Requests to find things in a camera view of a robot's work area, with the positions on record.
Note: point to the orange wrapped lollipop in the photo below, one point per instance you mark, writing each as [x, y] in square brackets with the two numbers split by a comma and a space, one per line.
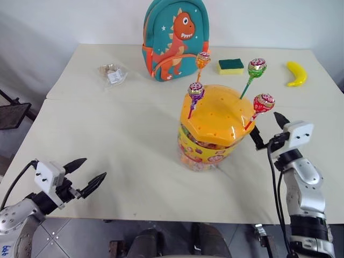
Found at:
[203, 59]

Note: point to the clear wrapped snack packet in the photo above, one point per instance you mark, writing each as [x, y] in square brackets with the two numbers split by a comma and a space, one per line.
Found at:
[112, 74]

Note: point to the teal dinosaur backpack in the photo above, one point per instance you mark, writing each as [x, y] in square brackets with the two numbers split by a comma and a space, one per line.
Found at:
[172, 40]

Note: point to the clear plastic candy jar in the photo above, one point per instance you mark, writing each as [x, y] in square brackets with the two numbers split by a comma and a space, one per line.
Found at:
[204, 156]

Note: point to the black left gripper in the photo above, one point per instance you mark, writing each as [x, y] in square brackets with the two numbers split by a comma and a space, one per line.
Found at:
[64, 192]

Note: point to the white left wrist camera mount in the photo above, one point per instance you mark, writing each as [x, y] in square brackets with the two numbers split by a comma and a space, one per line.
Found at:
[46, 174]

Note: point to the green wrapped lollipop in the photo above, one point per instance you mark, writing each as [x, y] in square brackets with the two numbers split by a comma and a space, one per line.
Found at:
[257, 66]

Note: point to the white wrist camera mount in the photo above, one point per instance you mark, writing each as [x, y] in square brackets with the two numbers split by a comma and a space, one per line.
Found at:
[46, 174]
[301, 133]

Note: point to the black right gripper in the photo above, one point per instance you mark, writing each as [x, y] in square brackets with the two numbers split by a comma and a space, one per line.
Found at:
[279, 143]

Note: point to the yellow green sponge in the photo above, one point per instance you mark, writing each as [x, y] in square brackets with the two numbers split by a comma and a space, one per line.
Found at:
[231, 66]

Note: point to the purple wrapped lollipop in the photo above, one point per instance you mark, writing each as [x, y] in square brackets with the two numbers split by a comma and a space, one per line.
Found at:
[196, 90]

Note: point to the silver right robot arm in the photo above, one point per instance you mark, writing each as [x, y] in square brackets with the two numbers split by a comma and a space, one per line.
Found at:
[306, 188]

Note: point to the dark rounded shape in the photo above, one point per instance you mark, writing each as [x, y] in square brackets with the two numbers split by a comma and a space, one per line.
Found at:
[146, 243]

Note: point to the red wrapped lollipop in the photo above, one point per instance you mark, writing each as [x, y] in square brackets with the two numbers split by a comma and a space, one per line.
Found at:
[264, 102]

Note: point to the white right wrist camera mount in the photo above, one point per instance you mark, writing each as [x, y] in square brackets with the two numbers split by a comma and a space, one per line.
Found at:
[301, 133]

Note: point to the yellow perforated jar lid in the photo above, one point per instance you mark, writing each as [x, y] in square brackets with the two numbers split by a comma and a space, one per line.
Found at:
[217, 115]

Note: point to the yellow toy banana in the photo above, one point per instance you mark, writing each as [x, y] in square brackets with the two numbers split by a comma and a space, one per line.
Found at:
[298, 74]

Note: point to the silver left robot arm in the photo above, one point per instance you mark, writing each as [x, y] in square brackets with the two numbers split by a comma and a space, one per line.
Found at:
[13, 217]

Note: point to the metal table clamp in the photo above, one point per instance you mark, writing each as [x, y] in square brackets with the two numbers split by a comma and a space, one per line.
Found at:
[264, 239]

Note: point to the black metal stand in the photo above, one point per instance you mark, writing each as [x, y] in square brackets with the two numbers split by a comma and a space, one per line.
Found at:
[12, 114]

